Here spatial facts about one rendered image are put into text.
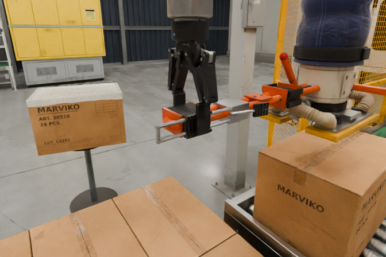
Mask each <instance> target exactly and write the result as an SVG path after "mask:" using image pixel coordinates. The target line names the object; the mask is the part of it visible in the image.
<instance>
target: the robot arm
mask: <svg viewBox="0 0 386 257"><path fill-rule="evenodd" d="M167 16H168V17H169V18H174V21H171V34H172V39H173V40H174V41H177V45H176V47H175V48H169V49H168V53H169V69H168V90H169V91H170V90H171V91H172V94H173V106H177V105H180V104H185V103H186V94H185V91H184V90H183V89H184V85H185V82H186V78H187V74H188V70H189V71H190V72H191V73H192V75H193V78H194V83H195V88H196V91H197V95H198V99H199V103H196V135H197V136H200V135H204V134H207V133H209V119H210V104H211V103H215V102H217V101H218V92H217V78H216V71H215V59H216V55H217V54H216V52H215V51H212V52H209V51H207V50H206V48H205V45H204V42H205V41H206V40H208V39H209V21H206V18H211V17H212V16H213V0H167ZM198 66H200V67H198ZM172 84H173V85H172Z"/></svg>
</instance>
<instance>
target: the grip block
mask: <svg viewBox="0 0 386 257"><path fill-rule="evenodd" d="M266 92H268V93H269V94H270V96H276V95H280V96H281V97H282V101H281V102H279V103H275V104H271V105H270V106H272V107H276V108H279V109H282V110H285V107H286V108H292V107H295V106H299V105H301V104H302V99H301V96H302V94H303V86H301V85H294V84H288V83H282V82H278V84H277V83H273V84H268V85H263V86H262V94H263V93H266Z"/></svg>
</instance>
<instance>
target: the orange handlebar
mask: <svg viewBox="0 0 386 257"><path fill-rule="evenodd" d="M300 85H301V86H303V87H305V86H308V85H307V84H306V83H305V84H300ZM352 89H353V90H354V91H360V92H367V93H371V94H378V95H384V96H386V88H383V87H375V86H371V85H363V84H355V83H354V84H353V88H352ZM318 91H320V86H318V85H315V86H312V87H308V88H304V89H303V94H302V96H304V95H308V94H311V93H314V92H318ZM244 97H245V98H241V99H239V100H243V101H246V102H249V110H252V109H253V104H256V103H263V102H269V105H271V104H275V103H279V102H281V101H282V97H281V96H280V95H276V96H270V94H269V93H268V92H266V93H263V94H258V93H253V94H248V95H244ZM210 108H211V110H212V111H215V110H218V106H217V105H215V104H214V105H211V106H210ZM229 115H230V111H225V112H221V113H218V114H214V115H211V122H212V121H215V120H218V119H222V118H226V117H229ZM171 121H174V120H172V119H171V118H170V117H168V116H166V117H165V118H164V119H163V123H167V122H171ZM166 128H167V129H170V130H179V128H180V127H179V124H175V125H172V126H168V127H166Z"/></svg>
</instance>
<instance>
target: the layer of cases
mask: <svg viewBox="0 0 386 257"><path fill-rule="evenodd" d="M0 257H264V256H263V255H261V254H260V253H259V252H258V251H257V250H256V249H255V248H254V247H252V246H251V245H250V244H249V243H248V242H247V241H246V240H245V239H243V238H242V237H241V236H240V235H239V234H237V233H236V231H234V230H233V229H232V228H231V227H230V226H228V225H227V224H226V223H225V222H224V221H223V220H222V219H220V218H219V217H218V216H217V215H216V214H215V213H214V212H213V211H211V210H210V209H209V208H208V207H207V206H205V205H204V203H202V202H201V201H200V200H199V199H198V198H196V197H195V196H194V195H193V194H192V193H191V192H190V191H189V190H187V189H186V188H185V187H184V186H183V185H182V184H181V183H179V182H178V181H177V180H176V179H175V178H173V177H172V176H170V177H168V178H165V179H163V180H160V181H157V182H154V183H152V184H149V185H147V186H143V187H142V188H138V189H136V190H133V191H131V192H128V193H125V194H122V195H120V196H117V197H115V198H113V200H112V199H109V200H106V201H104V202H101V203H99V204H96V205H93V206H91V207H88V208H85V209H82V210H80V211H77V212H74V213H72V214H69V215H66V216H64V217H61V218H59V219H56V220H53V221H50V222H48V223H45V224H42V225H39V226H37V227H34V228H32V229H30V233H29V230H27V231H24V232H21V233H18V234H16V235H13V236H10V237H7V238H5V239H2V240H0Z"/></svg>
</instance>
